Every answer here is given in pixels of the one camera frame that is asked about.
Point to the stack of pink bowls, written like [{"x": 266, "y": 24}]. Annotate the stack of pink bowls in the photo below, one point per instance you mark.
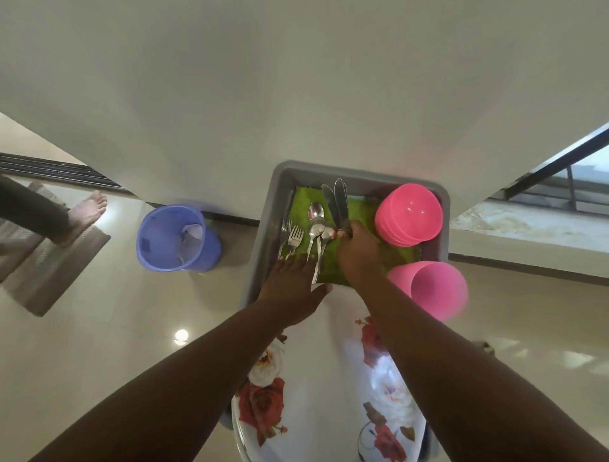
[{"x": 409, "y": 214}]

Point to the person's right forearm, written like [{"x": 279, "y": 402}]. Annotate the person's right forearm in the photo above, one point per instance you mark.
[{"x": 452, "y": 381}]

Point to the crumpled brown paper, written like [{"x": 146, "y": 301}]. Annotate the crumpled brown paper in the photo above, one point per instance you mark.
[{"x": 485, "y": 348}]

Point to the grey plastic tray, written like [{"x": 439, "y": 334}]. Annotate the grey plastic tray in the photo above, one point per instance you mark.
[{"x": 271, "y": 228}]

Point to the stack of pink cups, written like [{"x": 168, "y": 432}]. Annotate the stack of pink cups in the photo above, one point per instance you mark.
[{"x": 437, "y": 290}]

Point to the person's left hand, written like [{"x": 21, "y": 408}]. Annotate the person's left hand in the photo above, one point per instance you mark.
[{"x": 292, "y": 290}]

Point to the crumpled white paper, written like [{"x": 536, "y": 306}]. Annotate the crumpled white paper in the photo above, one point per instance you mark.
[{"x": 192, "y": 233}]

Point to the person's left forearm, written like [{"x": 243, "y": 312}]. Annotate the person's left forearm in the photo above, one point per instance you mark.
[{"x": 166, "y": 404}]

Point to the green cloth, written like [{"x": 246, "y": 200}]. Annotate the green cloth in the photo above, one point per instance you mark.
[{"x": 364, "y": 214}]

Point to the grey striped doormat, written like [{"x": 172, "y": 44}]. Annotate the grey striped doormat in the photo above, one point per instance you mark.
[{"x": 47, "y": 281}]

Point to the blue waste bin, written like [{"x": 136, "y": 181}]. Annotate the blue waste bin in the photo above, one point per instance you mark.
[{"x": 157, "y": 238}]

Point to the person's right hand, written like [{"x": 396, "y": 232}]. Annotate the person's right hand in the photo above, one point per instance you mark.
[{"x": 361, "y": 254}]

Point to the black barred window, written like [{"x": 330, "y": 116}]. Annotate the black barred window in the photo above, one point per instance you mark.
[{"x": 547, "y": 172}]

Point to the steel fork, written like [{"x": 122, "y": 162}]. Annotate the steel fork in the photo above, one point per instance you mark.
[
  {"x": 296, "y": 235},
  {"x": 285, "y": 228}
]

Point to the stack of floral plates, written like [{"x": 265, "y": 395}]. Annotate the stack of floral plates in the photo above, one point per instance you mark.
[{"x": 323, "y": 381}]

